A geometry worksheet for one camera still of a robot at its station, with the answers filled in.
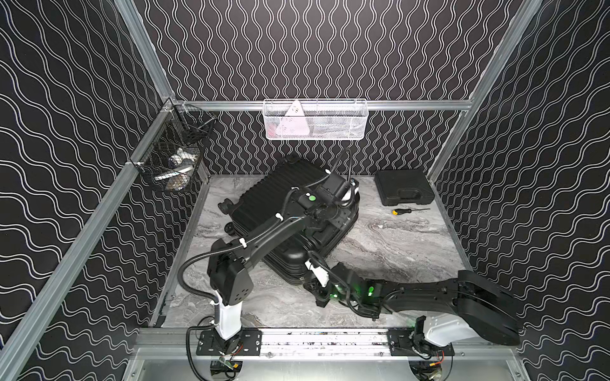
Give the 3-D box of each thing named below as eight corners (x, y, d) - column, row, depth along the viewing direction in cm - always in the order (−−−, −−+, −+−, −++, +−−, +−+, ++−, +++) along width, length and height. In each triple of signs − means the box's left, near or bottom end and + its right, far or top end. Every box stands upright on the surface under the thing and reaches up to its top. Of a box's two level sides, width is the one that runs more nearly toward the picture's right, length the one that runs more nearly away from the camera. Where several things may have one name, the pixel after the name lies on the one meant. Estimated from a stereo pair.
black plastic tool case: (381, 206, 111) (384, 197, 106) (373, 173, 125) (375, 164, 120) (430, 206, 111) (436, 198, 106) (417, 173, 125) (421, 164, 120)
